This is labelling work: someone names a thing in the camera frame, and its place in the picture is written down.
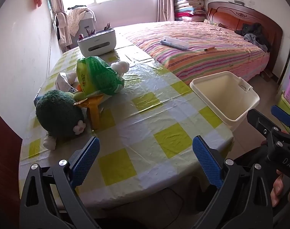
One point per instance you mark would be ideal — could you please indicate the white printed paper wrapper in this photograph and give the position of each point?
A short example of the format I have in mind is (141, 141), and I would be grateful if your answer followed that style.
(63, 81)

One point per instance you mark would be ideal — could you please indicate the black garment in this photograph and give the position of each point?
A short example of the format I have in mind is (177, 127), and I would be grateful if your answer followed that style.
(257, 28)

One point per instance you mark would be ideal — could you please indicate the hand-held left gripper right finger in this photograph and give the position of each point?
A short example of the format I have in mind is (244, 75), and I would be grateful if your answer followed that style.
(207, 162)

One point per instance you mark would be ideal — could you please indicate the orange pencil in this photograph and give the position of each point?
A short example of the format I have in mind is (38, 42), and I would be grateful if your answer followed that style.
(209, 49)

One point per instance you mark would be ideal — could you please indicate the yellow white checkered tablecloth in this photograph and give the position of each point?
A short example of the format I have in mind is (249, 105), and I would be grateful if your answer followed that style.
(147, 114)

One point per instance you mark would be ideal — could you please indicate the white plastic bin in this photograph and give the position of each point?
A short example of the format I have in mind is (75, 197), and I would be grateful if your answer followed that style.
(221, 100)

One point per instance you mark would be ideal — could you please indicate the stack of folded quilts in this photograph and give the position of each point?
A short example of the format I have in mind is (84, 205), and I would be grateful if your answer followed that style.
(189, 2)

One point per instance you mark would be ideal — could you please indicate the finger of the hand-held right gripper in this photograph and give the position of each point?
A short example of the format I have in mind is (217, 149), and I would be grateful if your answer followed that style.
(281, 114)
(259, 121)

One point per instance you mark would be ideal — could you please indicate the striped bedsheet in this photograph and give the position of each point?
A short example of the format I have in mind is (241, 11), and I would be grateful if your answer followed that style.
(195, 57)

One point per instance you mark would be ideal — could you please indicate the grey garment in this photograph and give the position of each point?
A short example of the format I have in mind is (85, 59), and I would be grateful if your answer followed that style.
(250, 38)

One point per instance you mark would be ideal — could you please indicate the green plastic packet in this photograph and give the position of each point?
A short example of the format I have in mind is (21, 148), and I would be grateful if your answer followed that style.
(97, 76)

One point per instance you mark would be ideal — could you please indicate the cream dotted cloth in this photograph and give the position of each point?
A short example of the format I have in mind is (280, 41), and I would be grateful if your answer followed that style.
(75, 16)

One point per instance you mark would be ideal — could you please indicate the white appliance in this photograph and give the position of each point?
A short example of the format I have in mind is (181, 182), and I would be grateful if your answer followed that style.
(89, 28)

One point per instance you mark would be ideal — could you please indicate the bunch of reddish pens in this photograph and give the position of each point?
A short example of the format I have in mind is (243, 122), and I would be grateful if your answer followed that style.
(92, 32)

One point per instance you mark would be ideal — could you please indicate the wooden bed headboard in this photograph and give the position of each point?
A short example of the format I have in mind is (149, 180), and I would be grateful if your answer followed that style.
(231, 14)

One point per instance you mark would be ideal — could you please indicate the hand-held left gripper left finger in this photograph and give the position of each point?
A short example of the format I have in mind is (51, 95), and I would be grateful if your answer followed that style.
(87, 157)

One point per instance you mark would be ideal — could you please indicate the orange yellow snack wrapper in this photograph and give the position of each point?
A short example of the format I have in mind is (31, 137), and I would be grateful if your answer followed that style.
(94, 114)

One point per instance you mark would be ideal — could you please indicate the beige hanging garment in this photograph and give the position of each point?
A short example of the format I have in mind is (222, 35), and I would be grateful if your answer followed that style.
(62, 31)

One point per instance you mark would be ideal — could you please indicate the white desktop organizer box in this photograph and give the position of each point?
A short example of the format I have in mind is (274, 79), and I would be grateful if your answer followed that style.
(97, 45)

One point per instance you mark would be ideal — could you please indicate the white plush toy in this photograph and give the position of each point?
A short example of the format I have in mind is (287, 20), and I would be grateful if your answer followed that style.
(121, 67)

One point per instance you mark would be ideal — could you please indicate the green plush toy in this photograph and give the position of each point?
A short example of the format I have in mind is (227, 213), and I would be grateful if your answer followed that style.
(59, 114)

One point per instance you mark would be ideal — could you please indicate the green plastic basket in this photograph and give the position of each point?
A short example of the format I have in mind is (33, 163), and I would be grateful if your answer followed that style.
(284, 107)

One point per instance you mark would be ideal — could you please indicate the person's right hand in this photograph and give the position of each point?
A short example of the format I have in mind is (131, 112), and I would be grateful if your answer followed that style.
(276, 190)

